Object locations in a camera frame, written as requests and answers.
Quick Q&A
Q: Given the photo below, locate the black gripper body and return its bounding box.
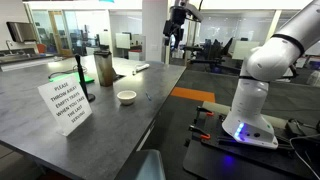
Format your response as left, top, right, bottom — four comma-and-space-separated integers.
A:
162, 6, 188, 38

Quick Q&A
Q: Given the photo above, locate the black office chair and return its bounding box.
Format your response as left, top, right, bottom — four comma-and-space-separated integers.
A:
189, 37, 242, 73

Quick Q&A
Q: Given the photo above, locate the white whiteboard panel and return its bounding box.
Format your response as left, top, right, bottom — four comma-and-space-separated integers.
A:
115, 32, 132, 51

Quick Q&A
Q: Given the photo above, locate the tall steel container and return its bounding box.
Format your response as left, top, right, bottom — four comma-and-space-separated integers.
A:
93, 49, 115, 88

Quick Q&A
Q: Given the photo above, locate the small white bowl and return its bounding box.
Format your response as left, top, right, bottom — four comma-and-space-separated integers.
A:
116, 90, 138, 107

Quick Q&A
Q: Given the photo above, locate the black orange clamp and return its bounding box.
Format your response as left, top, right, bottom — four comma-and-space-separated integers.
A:
194, 105, 216, 122
188, 124, 212, 141

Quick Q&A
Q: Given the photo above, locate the black pole stand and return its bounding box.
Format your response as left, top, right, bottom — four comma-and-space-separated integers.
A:
74, 53, 97, 103

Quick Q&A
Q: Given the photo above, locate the green flat tray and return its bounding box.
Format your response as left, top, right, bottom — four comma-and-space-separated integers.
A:
48, 71, 96, 85

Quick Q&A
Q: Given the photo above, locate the white printed paper sign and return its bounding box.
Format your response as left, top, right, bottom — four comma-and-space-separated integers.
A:
37, 74, 93, 137

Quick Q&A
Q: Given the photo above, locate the grey padded chair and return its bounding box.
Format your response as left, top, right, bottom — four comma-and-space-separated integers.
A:
114, 148, 167, 180

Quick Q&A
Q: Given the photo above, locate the black paper towel dispenser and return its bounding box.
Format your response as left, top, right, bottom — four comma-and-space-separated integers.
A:
6, 21, 38, 44

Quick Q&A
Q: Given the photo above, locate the black power brick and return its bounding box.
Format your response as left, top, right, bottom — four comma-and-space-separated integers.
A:
285, 118, 318, 138

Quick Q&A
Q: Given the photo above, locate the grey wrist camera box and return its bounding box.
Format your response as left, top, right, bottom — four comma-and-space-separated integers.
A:
179, 2, 205, 23

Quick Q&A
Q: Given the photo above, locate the black cable on table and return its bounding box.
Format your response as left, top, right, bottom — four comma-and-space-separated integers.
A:
47, 65, 88, 80

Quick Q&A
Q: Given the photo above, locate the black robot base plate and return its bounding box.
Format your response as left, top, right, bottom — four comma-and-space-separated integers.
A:
182, 105, 320, 180

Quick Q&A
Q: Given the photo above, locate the white cable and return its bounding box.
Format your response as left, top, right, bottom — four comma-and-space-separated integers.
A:
289, 133, 320, 180

